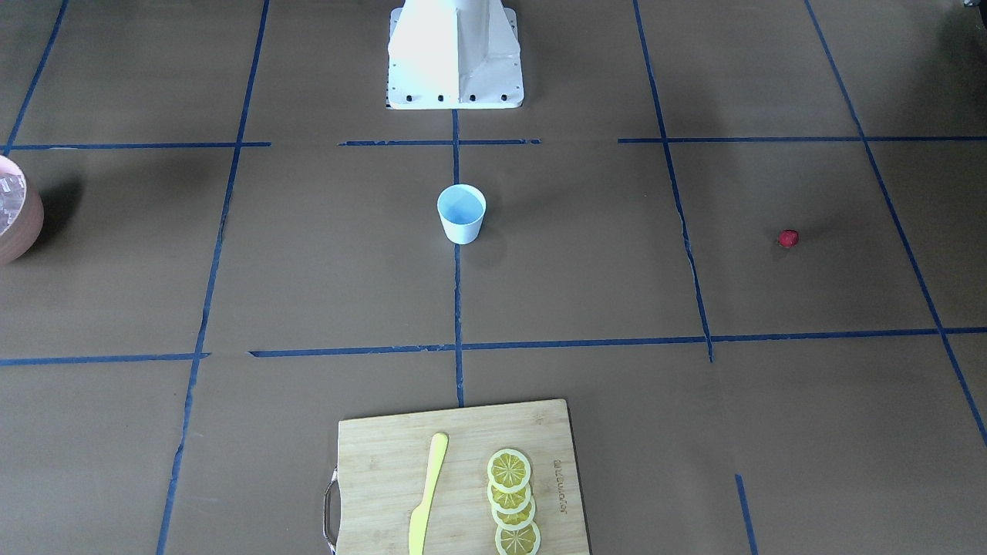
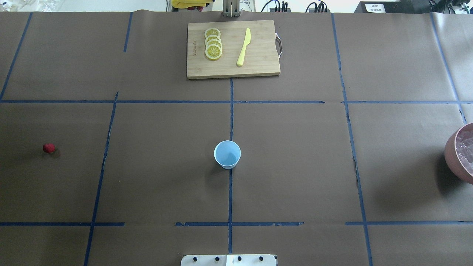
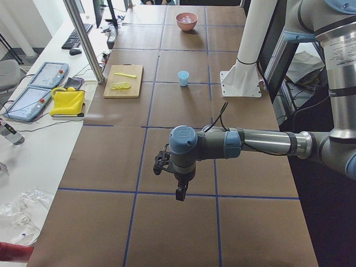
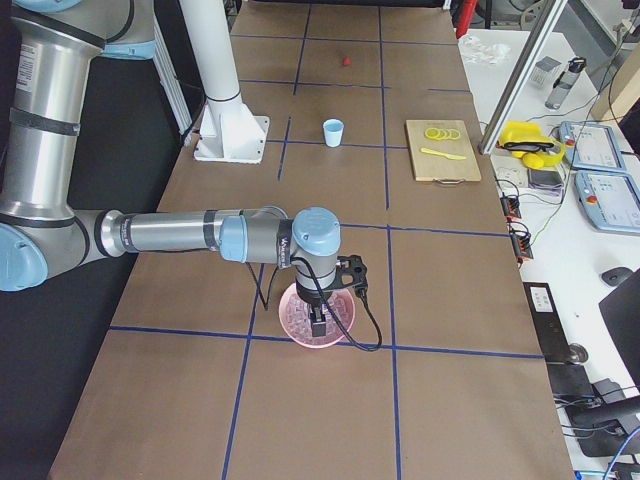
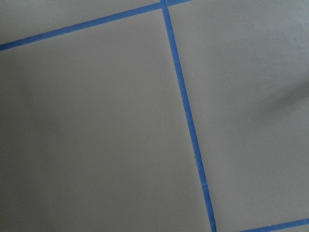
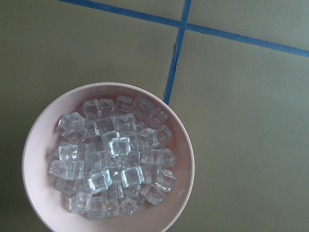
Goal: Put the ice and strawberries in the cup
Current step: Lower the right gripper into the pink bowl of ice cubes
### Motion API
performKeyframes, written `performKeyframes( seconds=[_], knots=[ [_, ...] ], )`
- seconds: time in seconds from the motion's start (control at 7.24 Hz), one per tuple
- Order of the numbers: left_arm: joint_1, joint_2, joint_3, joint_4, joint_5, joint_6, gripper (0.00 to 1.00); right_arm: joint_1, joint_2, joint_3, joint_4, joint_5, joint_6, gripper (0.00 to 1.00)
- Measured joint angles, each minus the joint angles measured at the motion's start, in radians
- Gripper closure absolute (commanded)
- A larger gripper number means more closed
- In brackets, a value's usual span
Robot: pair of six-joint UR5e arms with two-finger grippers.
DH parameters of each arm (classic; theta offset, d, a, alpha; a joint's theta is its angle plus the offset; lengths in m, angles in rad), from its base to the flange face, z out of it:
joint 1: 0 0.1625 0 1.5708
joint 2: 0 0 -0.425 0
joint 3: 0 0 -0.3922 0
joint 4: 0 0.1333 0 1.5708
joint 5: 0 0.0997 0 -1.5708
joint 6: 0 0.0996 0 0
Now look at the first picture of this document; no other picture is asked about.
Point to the red strawberry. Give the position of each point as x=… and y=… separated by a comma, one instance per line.
x=788, y=238

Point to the light blue plastic cup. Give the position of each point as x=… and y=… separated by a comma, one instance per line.
x=461, y=208

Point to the pile of clear ice cubes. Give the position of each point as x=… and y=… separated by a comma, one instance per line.
x=13, y=195

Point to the lemon slice top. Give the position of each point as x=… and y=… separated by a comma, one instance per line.
x=509, y=470

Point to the lemon slice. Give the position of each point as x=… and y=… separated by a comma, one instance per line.
x=509, y=502
x=514, y=521
x=524, y=541
x=509, y=470

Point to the yellow plastic knife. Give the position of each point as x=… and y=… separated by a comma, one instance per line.
x=419, y=517

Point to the bamboo cutting board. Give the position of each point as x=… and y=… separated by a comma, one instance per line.
x=379, y=477

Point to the lemon slice bottom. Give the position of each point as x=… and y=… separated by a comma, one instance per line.
x=524, y=541

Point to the pink bowl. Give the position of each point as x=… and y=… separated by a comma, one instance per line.
x=23, y=233

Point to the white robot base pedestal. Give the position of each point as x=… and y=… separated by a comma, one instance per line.
x=454, y=55

